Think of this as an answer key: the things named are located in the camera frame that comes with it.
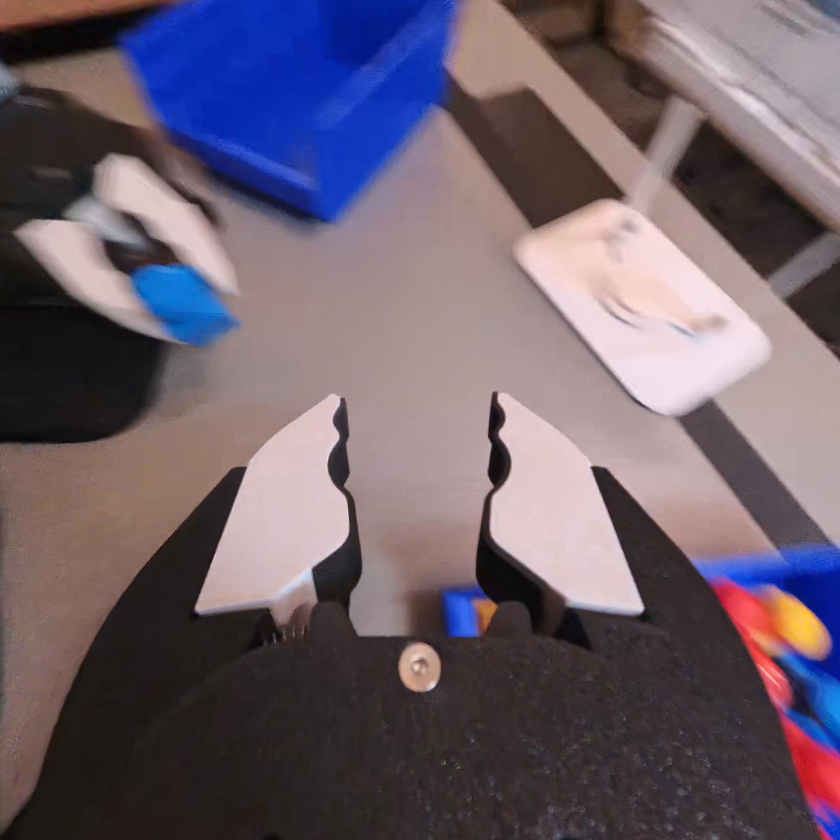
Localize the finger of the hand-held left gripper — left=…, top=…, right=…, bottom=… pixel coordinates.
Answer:
left=13, top=218, right=178, bottom=343
left=92, top=154, right=240, bottom=298

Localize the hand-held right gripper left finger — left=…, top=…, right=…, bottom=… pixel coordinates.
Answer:
left=194, top=394, right=363, bottom=641

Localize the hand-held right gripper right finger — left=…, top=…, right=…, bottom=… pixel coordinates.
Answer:
left=476, top=391, right=646, bottom=634

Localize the blue mega block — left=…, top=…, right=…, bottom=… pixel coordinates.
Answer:
left=131, top=262, right=242, bottom=347

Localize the blue plastic bin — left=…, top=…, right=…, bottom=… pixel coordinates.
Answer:
left=120, top=0, right=460, bottom=222
left=441, top=545, right=840, bottom=840

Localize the pile of mega blocks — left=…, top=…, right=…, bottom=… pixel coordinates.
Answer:
left=476, top=577, right=840, bottom=840

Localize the white tablet stand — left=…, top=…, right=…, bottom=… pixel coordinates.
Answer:
left=512, top=92, right=840, bottom=417

